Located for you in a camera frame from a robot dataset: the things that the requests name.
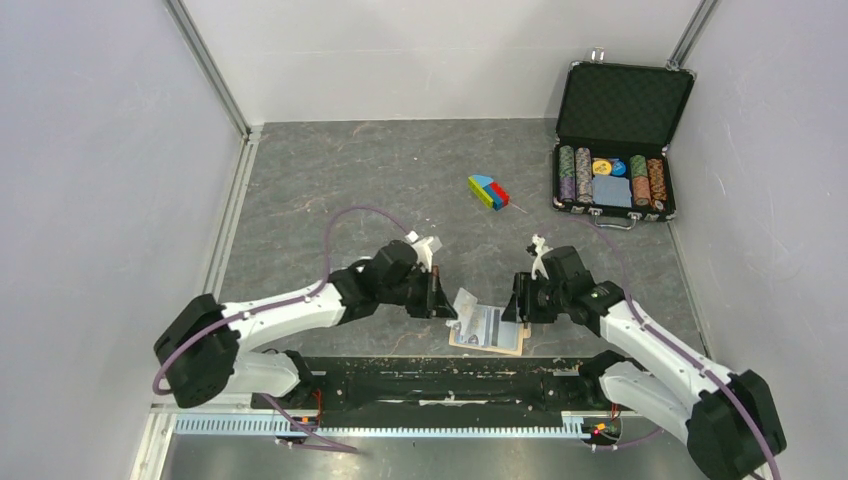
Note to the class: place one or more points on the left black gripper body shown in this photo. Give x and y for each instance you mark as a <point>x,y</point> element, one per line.
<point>418,292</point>

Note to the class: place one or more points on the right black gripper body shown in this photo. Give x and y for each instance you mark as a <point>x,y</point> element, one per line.
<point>547,301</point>

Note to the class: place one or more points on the beige card holder wallet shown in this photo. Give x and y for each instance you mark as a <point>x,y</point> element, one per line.
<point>527,335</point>

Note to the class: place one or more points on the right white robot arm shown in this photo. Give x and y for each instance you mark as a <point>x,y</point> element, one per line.
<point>728,421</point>

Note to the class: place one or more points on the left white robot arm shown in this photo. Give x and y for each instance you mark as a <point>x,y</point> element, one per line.
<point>212,348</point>

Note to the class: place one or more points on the blue playing card deck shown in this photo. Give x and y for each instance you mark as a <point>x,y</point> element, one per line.
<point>611,191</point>

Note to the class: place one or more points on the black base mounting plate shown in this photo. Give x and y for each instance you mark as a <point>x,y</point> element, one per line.
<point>450,392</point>

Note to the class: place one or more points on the colourful toy brick block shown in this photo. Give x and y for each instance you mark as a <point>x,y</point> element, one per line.
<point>488,192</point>

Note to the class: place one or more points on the grey pink chip stack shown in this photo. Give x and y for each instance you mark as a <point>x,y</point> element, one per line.
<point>584,175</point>

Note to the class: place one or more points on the green purple chip stack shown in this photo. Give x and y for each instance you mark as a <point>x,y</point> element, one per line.
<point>567,174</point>

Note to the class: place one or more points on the yellow dealer chip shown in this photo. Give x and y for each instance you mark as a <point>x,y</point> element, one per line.
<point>602,166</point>

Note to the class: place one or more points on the green red chip stack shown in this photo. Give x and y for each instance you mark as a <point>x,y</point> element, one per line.
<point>640,181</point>

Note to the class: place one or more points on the blue dealer chip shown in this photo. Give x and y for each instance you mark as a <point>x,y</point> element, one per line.
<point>619,168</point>

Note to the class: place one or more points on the orange brown chip stack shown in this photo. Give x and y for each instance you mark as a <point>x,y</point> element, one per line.
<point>657,184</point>

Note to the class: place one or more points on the black poker chip case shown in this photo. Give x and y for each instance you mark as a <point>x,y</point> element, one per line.
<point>626,113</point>

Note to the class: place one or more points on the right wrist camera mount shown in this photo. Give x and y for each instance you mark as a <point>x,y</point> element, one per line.
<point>538,249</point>

